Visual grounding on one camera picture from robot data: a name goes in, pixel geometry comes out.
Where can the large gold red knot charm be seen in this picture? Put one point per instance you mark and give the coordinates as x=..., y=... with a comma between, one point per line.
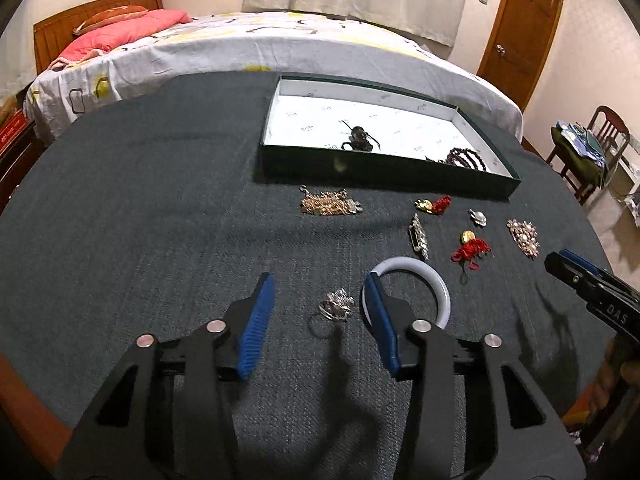
x=470, y=252

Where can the small gold red knot charm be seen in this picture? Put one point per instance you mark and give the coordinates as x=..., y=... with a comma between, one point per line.
x=440, y=205

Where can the wooden door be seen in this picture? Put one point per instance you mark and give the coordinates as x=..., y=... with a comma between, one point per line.
x=522, y=25

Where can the bed with printed sheet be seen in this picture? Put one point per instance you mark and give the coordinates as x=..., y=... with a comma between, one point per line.
x=300, y=45

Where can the white jade bangle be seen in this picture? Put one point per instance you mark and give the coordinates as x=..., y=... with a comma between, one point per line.
x=441, y=290

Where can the gold pearl brooch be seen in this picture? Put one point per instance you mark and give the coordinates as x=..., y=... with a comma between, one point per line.
x=523, y=237

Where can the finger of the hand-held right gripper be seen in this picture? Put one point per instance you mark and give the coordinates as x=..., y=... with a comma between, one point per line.
x=565, y=272
x=585, y=266

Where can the wooden chair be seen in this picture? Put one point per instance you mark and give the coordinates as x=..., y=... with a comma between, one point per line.
x=612, y=122

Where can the pink blanket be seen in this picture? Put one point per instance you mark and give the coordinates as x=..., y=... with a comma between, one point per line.
x=115, y=35

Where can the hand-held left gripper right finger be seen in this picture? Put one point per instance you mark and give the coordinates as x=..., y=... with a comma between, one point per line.
x=380, y=320

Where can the dark wooden nightstand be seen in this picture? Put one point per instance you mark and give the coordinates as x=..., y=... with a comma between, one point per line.
x=17, y=160

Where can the dark grey tablecloth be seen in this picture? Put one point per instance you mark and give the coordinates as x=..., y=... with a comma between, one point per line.
x=150, y=210

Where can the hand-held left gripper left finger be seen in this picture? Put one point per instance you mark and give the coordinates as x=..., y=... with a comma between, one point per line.
x=257, y=320

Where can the small silver flower brooch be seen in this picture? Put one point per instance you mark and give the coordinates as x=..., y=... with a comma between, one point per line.
x=478, y=218

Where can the wooden headboard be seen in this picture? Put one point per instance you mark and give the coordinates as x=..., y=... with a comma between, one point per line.
x=55, y=30

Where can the orange pillow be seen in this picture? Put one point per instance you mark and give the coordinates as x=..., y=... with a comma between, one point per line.
x=110, y=17

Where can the dark green tray white lining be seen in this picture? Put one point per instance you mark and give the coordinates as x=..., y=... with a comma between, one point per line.
x=370, y=125

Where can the clothes pile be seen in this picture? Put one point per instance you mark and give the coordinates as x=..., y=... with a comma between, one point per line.
x=575, y=155

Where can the white appliance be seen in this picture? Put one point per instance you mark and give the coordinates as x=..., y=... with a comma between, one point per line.
x=622, y=180

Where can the long silver brooch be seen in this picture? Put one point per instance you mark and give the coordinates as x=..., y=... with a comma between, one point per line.
x=419, y=237

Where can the person's right hand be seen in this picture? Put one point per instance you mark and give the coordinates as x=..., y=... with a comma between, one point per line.
x=617, y=362

